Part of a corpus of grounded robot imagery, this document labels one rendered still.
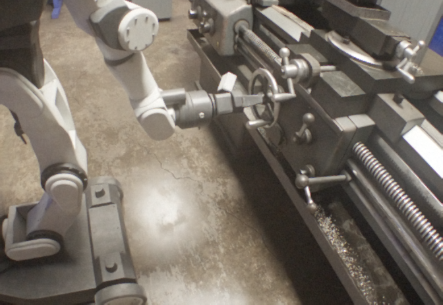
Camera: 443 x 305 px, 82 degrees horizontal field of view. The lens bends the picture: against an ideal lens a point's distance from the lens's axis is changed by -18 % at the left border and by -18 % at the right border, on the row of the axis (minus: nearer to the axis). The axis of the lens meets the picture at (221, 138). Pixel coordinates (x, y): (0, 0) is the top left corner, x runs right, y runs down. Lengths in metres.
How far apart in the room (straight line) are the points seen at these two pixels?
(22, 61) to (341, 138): 0.81
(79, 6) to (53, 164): 0.51
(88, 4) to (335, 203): 1.03
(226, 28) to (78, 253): 1.20
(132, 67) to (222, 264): 1.02
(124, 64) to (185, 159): 1.23
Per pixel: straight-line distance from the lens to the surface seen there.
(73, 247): 1.29
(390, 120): 0.89
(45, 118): 0.75
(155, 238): 1.44
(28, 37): 0.67
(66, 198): 0.93
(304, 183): 0.83
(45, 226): 1.14
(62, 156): 0.86
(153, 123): 0.66
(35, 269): 1.31
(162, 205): 1.54
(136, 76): 0.59
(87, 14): 0.50
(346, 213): 1.18
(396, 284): 1.13
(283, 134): 1.09
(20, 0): 0.63
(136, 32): 0.52
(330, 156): 0.90
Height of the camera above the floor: 1.26
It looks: 42 degrees down
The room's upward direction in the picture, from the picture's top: 8 degrees clockwise
